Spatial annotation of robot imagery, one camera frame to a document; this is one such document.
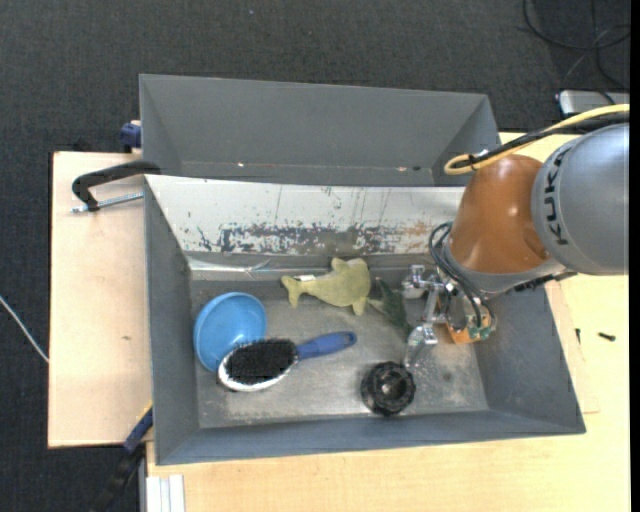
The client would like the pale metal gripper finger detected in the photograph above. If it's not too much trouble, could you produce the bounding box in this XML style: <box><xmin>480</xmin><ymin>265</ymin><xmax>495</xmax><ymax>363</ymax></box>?
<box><xmin>401</xmin><ymin>264</ymin><xmax>427</xmax><ymax>301</ymax></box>
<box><xmin>402</xmin><ymin>323</ymin><xmax>440</xmax><ymax>372</ymax></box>

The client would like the dark green leafy toy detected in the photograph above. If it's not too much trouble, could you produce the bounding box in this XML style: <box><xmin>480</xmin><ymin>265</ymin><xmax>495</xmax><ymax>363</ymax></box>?
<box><xmin>369</xmin><ymin>278</ymin><xmax>413</xmax><ymax>332</ymax></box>

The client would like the black round ribbed cap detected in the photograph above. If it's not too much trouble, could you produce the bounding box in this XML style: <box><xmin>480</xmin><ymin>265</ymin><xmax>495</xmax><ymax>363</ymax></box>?
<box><xmin>360</xmin><ymin>360</ymin><xmax>418</xmax><ymax>418</ymax></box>

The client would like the yellow-green plush dolphin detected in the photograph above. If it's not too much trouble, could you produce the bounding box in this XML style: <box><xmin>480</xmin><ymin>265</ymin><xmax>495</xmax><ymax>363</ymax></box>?
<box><xmin>280</xmin><ymin>256</ymin><xmax>373</xmax><ymax>317</ymax></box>

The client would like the grey metal bin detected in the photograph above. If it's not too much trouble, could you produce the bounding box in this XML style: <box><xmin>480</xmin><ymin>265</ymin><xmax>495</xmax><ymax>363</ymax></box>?
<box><xmin>138</xmin><ymin>73</ymin><xmax>587</xmax><ymax>466</ymax></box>

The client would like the blue bowl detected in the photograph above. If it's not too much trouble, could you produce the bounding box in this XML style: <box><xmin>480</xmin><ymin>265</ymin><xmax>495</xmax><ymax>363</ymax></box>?
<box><xmin>192</xmin><ymin>291</ymin><xmax>268</xmax><ymax>374</ymax></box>

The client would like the pale wood board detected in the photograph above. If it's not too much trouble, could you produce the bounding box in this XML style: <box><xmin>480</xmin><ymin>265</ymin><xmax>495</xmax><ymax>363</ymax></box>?
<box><xmin>47</xmin><ymin>149</ymin><xmax>154</xmax><ymax>449</ymax></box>

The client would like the blue-handled black bristle brush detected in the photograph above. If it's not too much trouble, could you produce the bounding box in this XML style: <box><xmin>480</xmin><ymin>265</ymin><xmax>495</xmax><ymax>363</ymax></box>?
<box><xmin>216</xmin><ymin>330</ymin><xmax>359</xmax><ymax>393</ymax></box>

